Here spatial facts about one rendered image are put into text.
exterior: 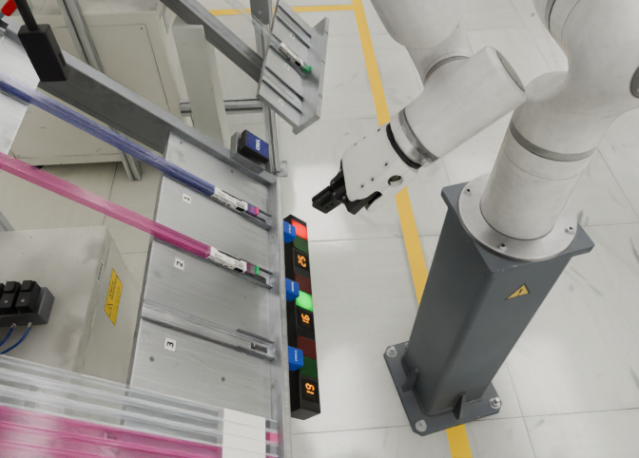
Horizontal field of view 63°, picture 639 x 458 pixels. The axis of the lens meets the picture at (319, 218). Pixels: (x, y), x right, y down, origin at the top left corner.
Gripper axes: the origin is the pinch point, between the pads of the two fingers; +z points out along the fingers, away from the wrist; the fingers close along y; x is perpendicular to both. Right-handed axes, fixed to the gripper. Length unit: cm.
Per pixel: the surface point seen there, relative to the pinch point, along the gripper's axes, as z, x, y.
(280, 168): 62, -48, 81
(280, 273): 7.8, 3.2, -10.5
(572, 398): 9, -100, -9
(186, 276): 9.8, 17.2, -15.3
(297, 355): 8.7, -0.2, -22.0
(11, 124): 9.7, 41.1, -4.5
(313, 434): 57, -51, -13
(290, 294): 9.1, 0.1, -12.3
